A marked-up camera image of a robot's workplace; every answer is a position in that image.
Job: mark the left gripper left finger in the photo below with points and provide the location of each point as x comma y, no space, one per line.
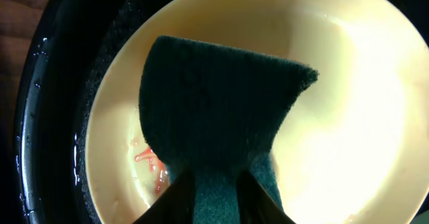
175,205

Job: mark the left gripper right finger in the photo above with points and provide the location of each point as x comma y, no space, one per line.
255,204

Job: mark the green yellow sponge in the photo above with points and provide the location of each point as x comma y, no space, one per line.
214,111

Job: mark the yellow plate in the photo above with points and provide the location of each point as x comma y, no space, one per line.
353,148

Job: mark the round black tray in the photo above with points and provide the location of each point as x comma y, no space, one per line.
73,47

